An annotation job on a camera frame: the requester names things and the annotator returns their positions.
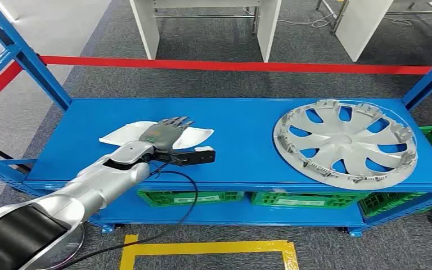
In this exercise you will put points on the green open plastic crate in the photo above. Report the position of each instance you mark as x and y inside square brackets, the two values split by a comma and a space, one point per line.
[387, 203]

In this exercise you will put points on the silver wheel hubcap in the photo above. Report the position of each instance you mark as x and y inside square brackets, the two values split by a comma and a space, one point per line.
[344, 143]

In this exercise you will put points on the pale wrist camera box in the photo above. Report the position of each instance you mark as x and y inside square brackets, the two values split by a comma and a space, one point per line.
[205, 155]

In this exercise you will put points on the long red barrier belt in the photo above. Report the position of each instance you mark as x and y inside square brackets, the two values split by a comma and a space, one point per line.
[238, 66]

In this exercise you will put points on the white curved body panel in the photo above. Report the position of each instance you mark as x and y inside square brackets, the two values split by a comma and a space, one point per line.
[197, 136]

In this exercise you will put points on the short red barrier belt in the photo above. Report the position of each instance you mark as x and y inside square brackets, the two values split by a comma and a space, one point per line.
[0, 84]

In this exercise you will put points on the black pole stand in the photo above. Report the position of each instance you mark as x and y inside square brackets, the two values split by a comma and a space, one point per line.
[3, 154]

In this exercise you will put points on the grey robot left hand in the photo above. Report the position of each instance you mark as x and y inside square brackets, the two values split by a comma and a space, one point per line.
[164, 134]

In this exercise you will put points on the white office desk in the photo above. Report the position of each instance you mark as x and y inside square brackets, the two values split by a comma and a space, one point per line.
[268, 26]
[361, 26]

